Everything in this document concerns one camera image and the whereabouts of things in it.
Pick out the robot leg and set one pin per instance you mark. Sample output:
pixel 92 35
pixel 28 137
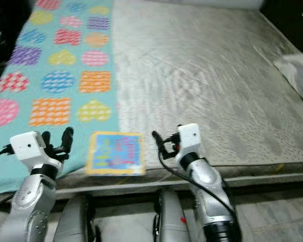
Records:
pixel 171 217
pixel 76 217

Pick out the teal patterned blanket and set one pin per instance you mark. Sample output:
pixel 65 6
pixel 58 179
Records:
pixel 50 75

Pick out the dark bed frame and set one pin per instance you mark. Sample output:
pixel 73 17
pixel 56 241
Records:
pixel 121 199

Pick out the yellow blue children's board book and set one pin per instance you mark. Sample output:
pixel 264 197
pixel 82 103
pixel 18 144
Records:
pixel 116 154

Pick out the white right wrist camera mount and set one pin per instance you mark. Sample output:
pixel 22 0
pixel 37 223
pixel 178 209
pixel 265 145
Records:
pixel 189 138

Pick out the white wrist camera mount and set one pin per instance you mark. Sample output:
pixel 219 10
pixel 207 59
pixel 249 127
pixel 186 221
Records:
pixel 28 147
pixel 189 138

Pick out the white quilted mattress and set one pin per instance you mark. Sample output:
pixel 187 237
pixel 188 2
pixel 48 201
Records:
pixel 197 75

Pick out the black bag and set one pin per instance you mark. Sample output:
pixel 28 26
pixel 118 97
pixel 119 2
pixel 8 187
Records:
pixel 7 35

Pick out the robot left leg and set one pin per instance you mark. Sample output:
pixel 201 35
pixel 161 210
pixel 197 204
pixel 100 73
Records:
pixel 76 217

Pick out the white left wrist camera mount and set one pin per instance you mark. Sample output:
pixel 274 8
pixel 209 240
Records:
pixel 28 147

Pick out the robot right leg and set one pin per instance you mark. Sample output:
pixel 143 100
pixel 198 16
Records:
pixel 171 217

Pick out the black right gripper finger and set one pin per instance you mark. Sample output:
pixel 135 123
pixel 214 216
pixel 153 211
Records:
pixel 159 143

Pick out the white printed pillow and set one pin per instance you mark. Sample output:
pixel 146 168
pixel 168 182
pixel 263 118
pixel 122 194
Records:
pixel 295 80

